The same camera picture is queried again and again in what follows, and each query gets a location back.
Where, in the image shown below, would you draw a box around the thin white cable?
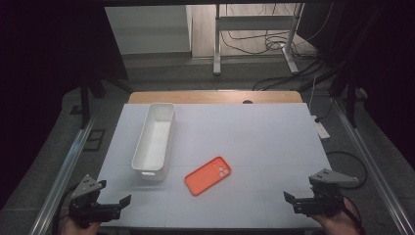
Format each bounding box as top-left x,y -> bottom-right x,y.
308,74 -> 319,113

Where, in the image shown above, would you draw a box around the person's left hand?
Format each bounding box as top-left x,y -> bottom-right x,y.
60,215 -> 102,235

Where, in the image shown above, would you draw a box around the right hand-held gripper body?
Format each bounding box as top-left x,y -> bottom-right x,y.
293,167 -> 360,216

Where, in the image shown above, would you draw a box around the black looped cable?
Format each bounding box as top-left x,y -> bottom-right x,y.
326,150 -> 368,190

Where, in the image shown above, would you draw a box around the white power strip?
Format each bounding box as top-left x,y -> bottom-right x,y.
311,116 -> 331,140

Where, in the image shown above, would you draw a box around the tangled black floor cables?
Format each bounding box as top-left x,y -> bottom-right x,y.
219,30 -> 322,61

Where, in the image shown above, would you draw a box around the black floor plate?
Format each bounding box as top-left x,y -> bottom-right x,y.
82,128 -> 107,152

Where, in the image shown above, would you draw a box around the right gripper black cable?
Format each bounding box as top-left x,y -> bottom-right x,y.
342,195 -> 365,235

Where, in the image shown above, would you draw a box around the black metal stand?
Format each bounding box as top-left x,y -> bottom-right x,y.
78,72 -> 133,129
328,72 -> 360,129

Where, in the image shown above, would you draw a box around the wooden table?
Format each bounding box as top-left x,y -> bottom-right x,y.
127,90 -> 303,105

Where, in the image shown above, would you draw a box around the person's right hand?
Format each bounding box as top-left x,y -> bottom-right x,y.
309,199 -> 365,235

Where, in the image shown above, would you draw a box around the orange phone case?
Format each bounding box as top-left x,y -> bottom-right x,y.
184,156 -> 233,197

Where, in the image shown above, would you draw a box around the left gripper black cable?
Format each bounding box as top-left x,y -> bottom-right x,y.
51,185 -> 80,235

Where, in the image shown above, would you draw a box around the aluminium rail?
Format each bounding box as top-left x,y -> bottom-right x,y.
28,107 -> 99,235
332,97 -> 415,235

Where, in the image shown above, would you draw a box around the white metal desk frame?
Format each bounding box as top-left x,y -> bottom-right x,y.
212,3 -> 306,76

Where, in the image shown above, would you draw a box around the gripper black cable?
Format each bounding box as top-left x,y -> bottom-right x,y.
51,185 -> 80,235
342,195 -> 365,235

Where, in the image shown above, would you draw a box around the white cabinet panel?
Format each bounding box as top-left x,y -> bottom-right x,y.
105,5 -> 193,55

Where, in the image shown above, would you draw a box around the white plastic storage bin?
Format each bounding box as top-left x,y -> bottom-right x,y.
130,102 -> 176,182

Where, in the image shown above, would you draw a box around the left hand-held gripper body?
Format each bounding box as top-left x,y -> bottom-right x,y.
68,174 -> 122,229

